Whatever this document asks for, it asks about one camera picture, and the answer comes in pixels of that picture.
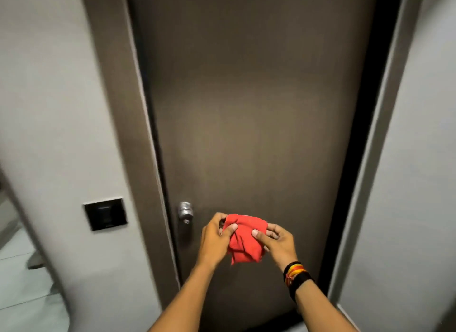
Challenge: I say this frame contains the person's right hand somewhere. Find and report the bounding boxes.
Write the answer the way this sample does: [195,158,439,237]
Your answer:
[251,223,299,273]

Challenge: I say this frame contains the person's left hand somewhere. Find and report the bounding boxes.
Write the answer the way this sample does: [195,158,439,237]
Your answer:
[195,212,238,270]

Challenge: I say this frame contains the red cloth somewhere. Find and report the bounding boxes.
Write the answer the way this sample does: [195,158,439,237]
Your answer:
[222,214,268,265]

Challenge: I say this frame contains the person's right forearm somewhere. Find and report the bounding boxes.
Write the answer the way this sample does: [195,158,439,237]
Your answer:
[294,280,358,332]

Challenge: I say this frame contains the person's left forearm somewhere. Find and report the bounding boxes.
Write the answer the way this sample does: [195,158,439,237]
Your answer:
[148,262,216,332]

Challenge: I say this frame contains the silver door knob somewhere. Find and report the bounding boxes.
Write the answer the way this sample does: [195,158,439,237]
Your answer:
[178,201,194,225]

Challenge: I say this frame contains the black and orange wristbands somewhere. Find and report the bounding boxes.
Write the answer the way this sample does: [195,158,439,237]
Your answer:
[283,261,314,302]

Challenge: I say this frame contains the brown door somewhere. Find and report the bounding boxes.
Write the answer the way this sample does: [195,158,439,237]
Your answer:
[125,0,379,332]

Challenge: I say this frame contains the black wall switch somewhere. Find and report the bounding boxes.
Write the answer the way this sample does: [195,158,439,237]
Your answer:
[83,198,128,232]

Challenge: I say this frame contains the brown door frame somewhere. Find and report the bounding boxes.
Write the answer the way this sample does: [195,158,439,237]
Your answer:
[79,0,426,309]

